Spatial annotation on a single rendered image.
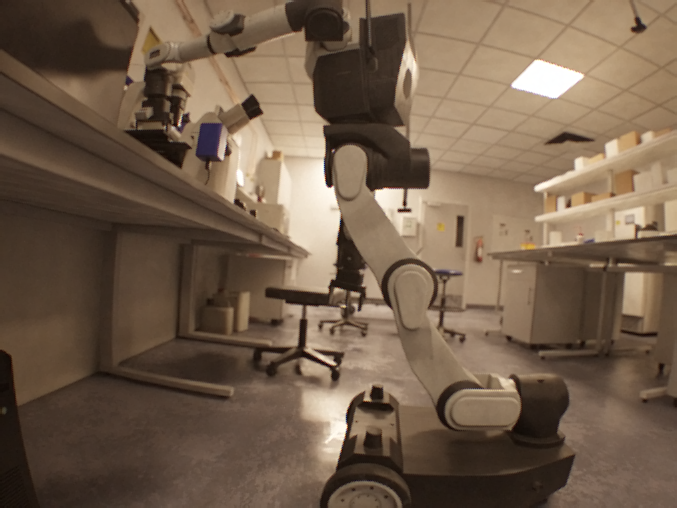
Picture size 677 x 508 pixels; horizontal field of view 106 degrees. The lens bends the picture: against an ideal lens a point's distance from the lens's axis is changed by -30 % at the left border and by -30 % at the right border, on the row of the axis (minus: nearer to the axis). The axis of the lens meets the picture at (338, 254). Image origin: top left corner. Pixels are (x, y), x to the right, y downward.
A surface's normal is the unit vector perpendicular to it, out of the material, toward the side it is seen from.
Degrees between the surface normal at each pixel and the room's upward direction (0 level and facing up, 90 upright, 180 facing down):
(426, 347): 115
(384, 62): 91
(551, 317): 90
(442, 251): 90
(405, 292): 90
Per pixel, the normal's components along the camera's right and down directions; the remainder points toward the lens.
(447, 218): 0.02, -0.04
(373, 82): -0.35, -0.04
